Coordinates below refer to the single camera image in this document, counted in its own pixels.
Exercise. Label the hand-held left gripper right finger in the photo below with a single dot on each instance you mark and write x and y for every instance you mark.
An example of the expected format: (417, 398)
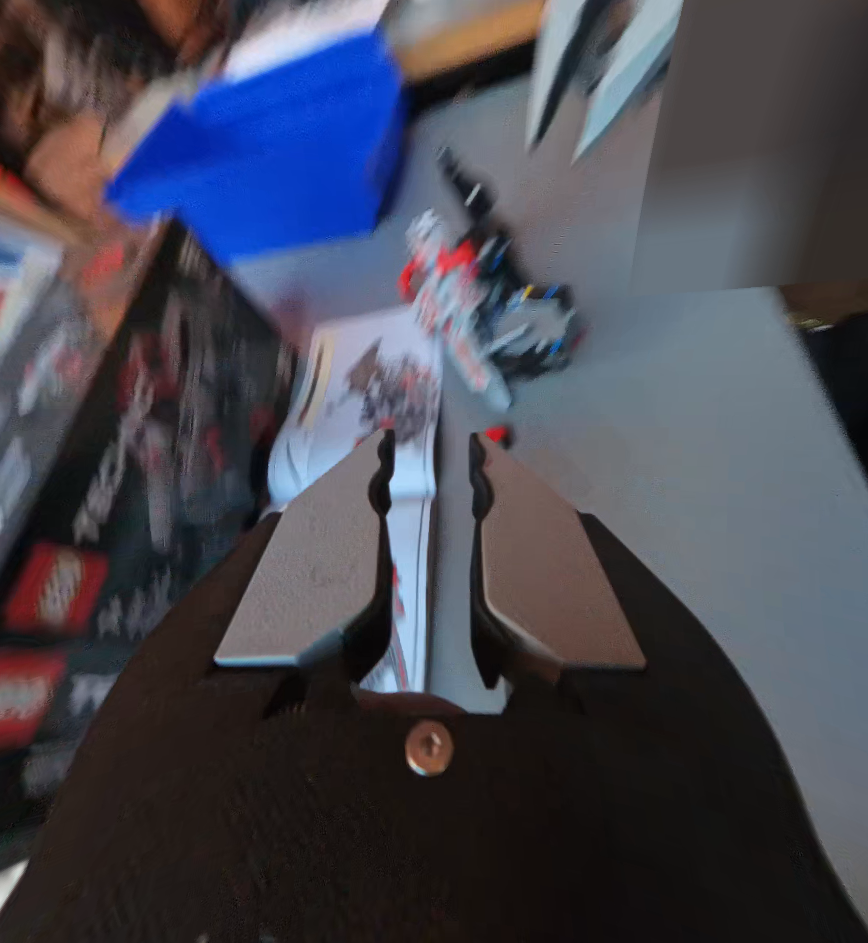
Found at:
(559, 589)

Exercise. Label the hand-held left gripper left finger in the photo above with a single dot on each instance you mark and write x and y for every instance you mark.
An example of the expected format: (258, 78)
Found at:
(308, 582)

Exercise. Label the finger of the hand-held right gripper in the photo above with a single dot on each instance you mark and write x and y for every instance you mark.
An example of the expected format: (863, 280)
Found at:
(640, 66)
(559, 59)

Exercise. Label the red lego bush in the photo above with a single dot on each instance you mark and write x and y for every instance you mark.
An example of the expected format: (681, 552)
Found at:
(501, 435)

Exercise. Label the black grey lego truck model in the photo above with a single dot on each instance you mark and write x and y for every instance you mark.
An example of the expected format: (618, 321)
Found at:
(478, 295)

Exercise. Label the black toy set box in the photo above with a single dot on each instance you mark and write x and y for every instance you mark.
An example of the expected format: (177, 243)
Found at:
(146, 479)

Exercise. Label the wooden edged table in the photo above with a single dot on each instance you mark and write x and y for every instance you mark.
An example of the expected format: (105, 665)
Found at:
(470, 44)

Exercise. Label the open instruction booklet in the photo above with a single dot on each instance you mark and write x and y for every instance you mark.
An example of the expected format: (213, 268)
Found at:
(360, 383)

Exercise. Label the blue plastic bin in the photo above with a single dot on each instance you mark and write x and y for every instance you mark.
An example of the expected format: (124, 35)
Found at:
(279, 147)

